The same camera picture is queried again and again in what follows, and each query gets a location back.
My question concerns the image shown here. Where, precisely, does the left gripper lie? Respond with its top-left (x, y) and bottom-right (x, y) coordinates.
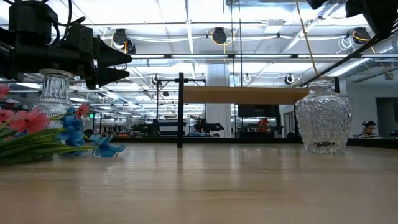
top-left (43, 35), bottom-right (133, 90)

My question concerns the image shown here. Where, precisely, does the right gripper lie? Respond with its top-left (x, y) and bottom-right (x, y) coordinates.
top-left (306, 0), bottom-right (398, 40)

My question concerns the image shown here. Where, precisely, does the tall ribbed glass vase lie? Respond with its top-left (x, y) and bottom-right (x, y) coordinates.
top-left (30, 68), bottom-right (75, 130)

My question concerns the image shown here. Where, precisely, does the blue artificial flower bunch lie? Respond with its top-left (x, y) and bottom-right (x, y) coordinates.
top-left (0, 106), bottom-right (127, 166)

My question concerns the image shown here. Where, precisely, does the pink artificial flower bunch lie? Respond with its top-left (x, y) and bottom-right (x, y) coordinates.
top-left (0, 83), bottom-right (91, 166)

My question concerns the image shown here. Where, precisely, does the round cut glass vase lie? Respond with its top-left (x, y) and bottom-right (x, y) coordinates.
top-left (294, 76), bottom-right (354, 155)

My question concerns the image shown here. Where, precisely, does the wooden shelf board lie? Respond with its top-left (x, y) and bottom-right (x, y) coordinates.
top-left (183, 86), bottom-right (312, 105)

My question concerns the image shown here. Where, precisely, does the long ceiling light strip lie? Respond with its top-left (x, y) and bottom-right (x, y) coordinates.
top-left (129, 53), bottom-right (398, 60)

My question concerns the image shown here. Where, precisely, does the black monitor screen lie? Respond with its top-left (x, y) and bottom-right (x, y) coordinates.
top-left (238, 104), bottom-right (280, 118)

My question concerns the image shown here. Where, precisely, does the person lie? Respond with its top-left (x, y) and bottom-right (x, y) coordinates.
top-left (356, 120), bottom-right (382, 139)

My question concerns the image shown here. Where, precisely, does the black ceiling cable reel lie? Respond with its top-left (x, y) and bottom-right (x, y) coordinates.
top-left (111, 27), bottom-right (137, 54)
top-left (352, 27), bottom-right (373, 44)
top-left (211, 27), bottom-right (228, 45)

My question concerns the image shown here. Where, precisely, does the yellow hanging cable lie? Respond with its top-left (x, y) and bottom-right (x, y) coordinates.
top-left (294, 0), bottom-right (318, 75)

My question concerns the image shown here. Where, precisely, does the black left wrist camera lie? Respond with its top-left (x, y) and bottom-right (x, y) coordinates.
top-left (63, 23), bottom-right (94, 54)

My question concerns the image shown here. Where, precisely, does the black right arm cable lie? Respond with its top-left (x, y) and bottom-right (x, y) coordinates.
top-left (299, 36), bottom-right (382, 88)

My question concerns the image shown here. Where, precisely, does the black aluminium table frame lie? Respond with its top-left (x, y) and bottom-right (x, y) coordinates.
top-left (108, 136), bottom-right (398, 149)

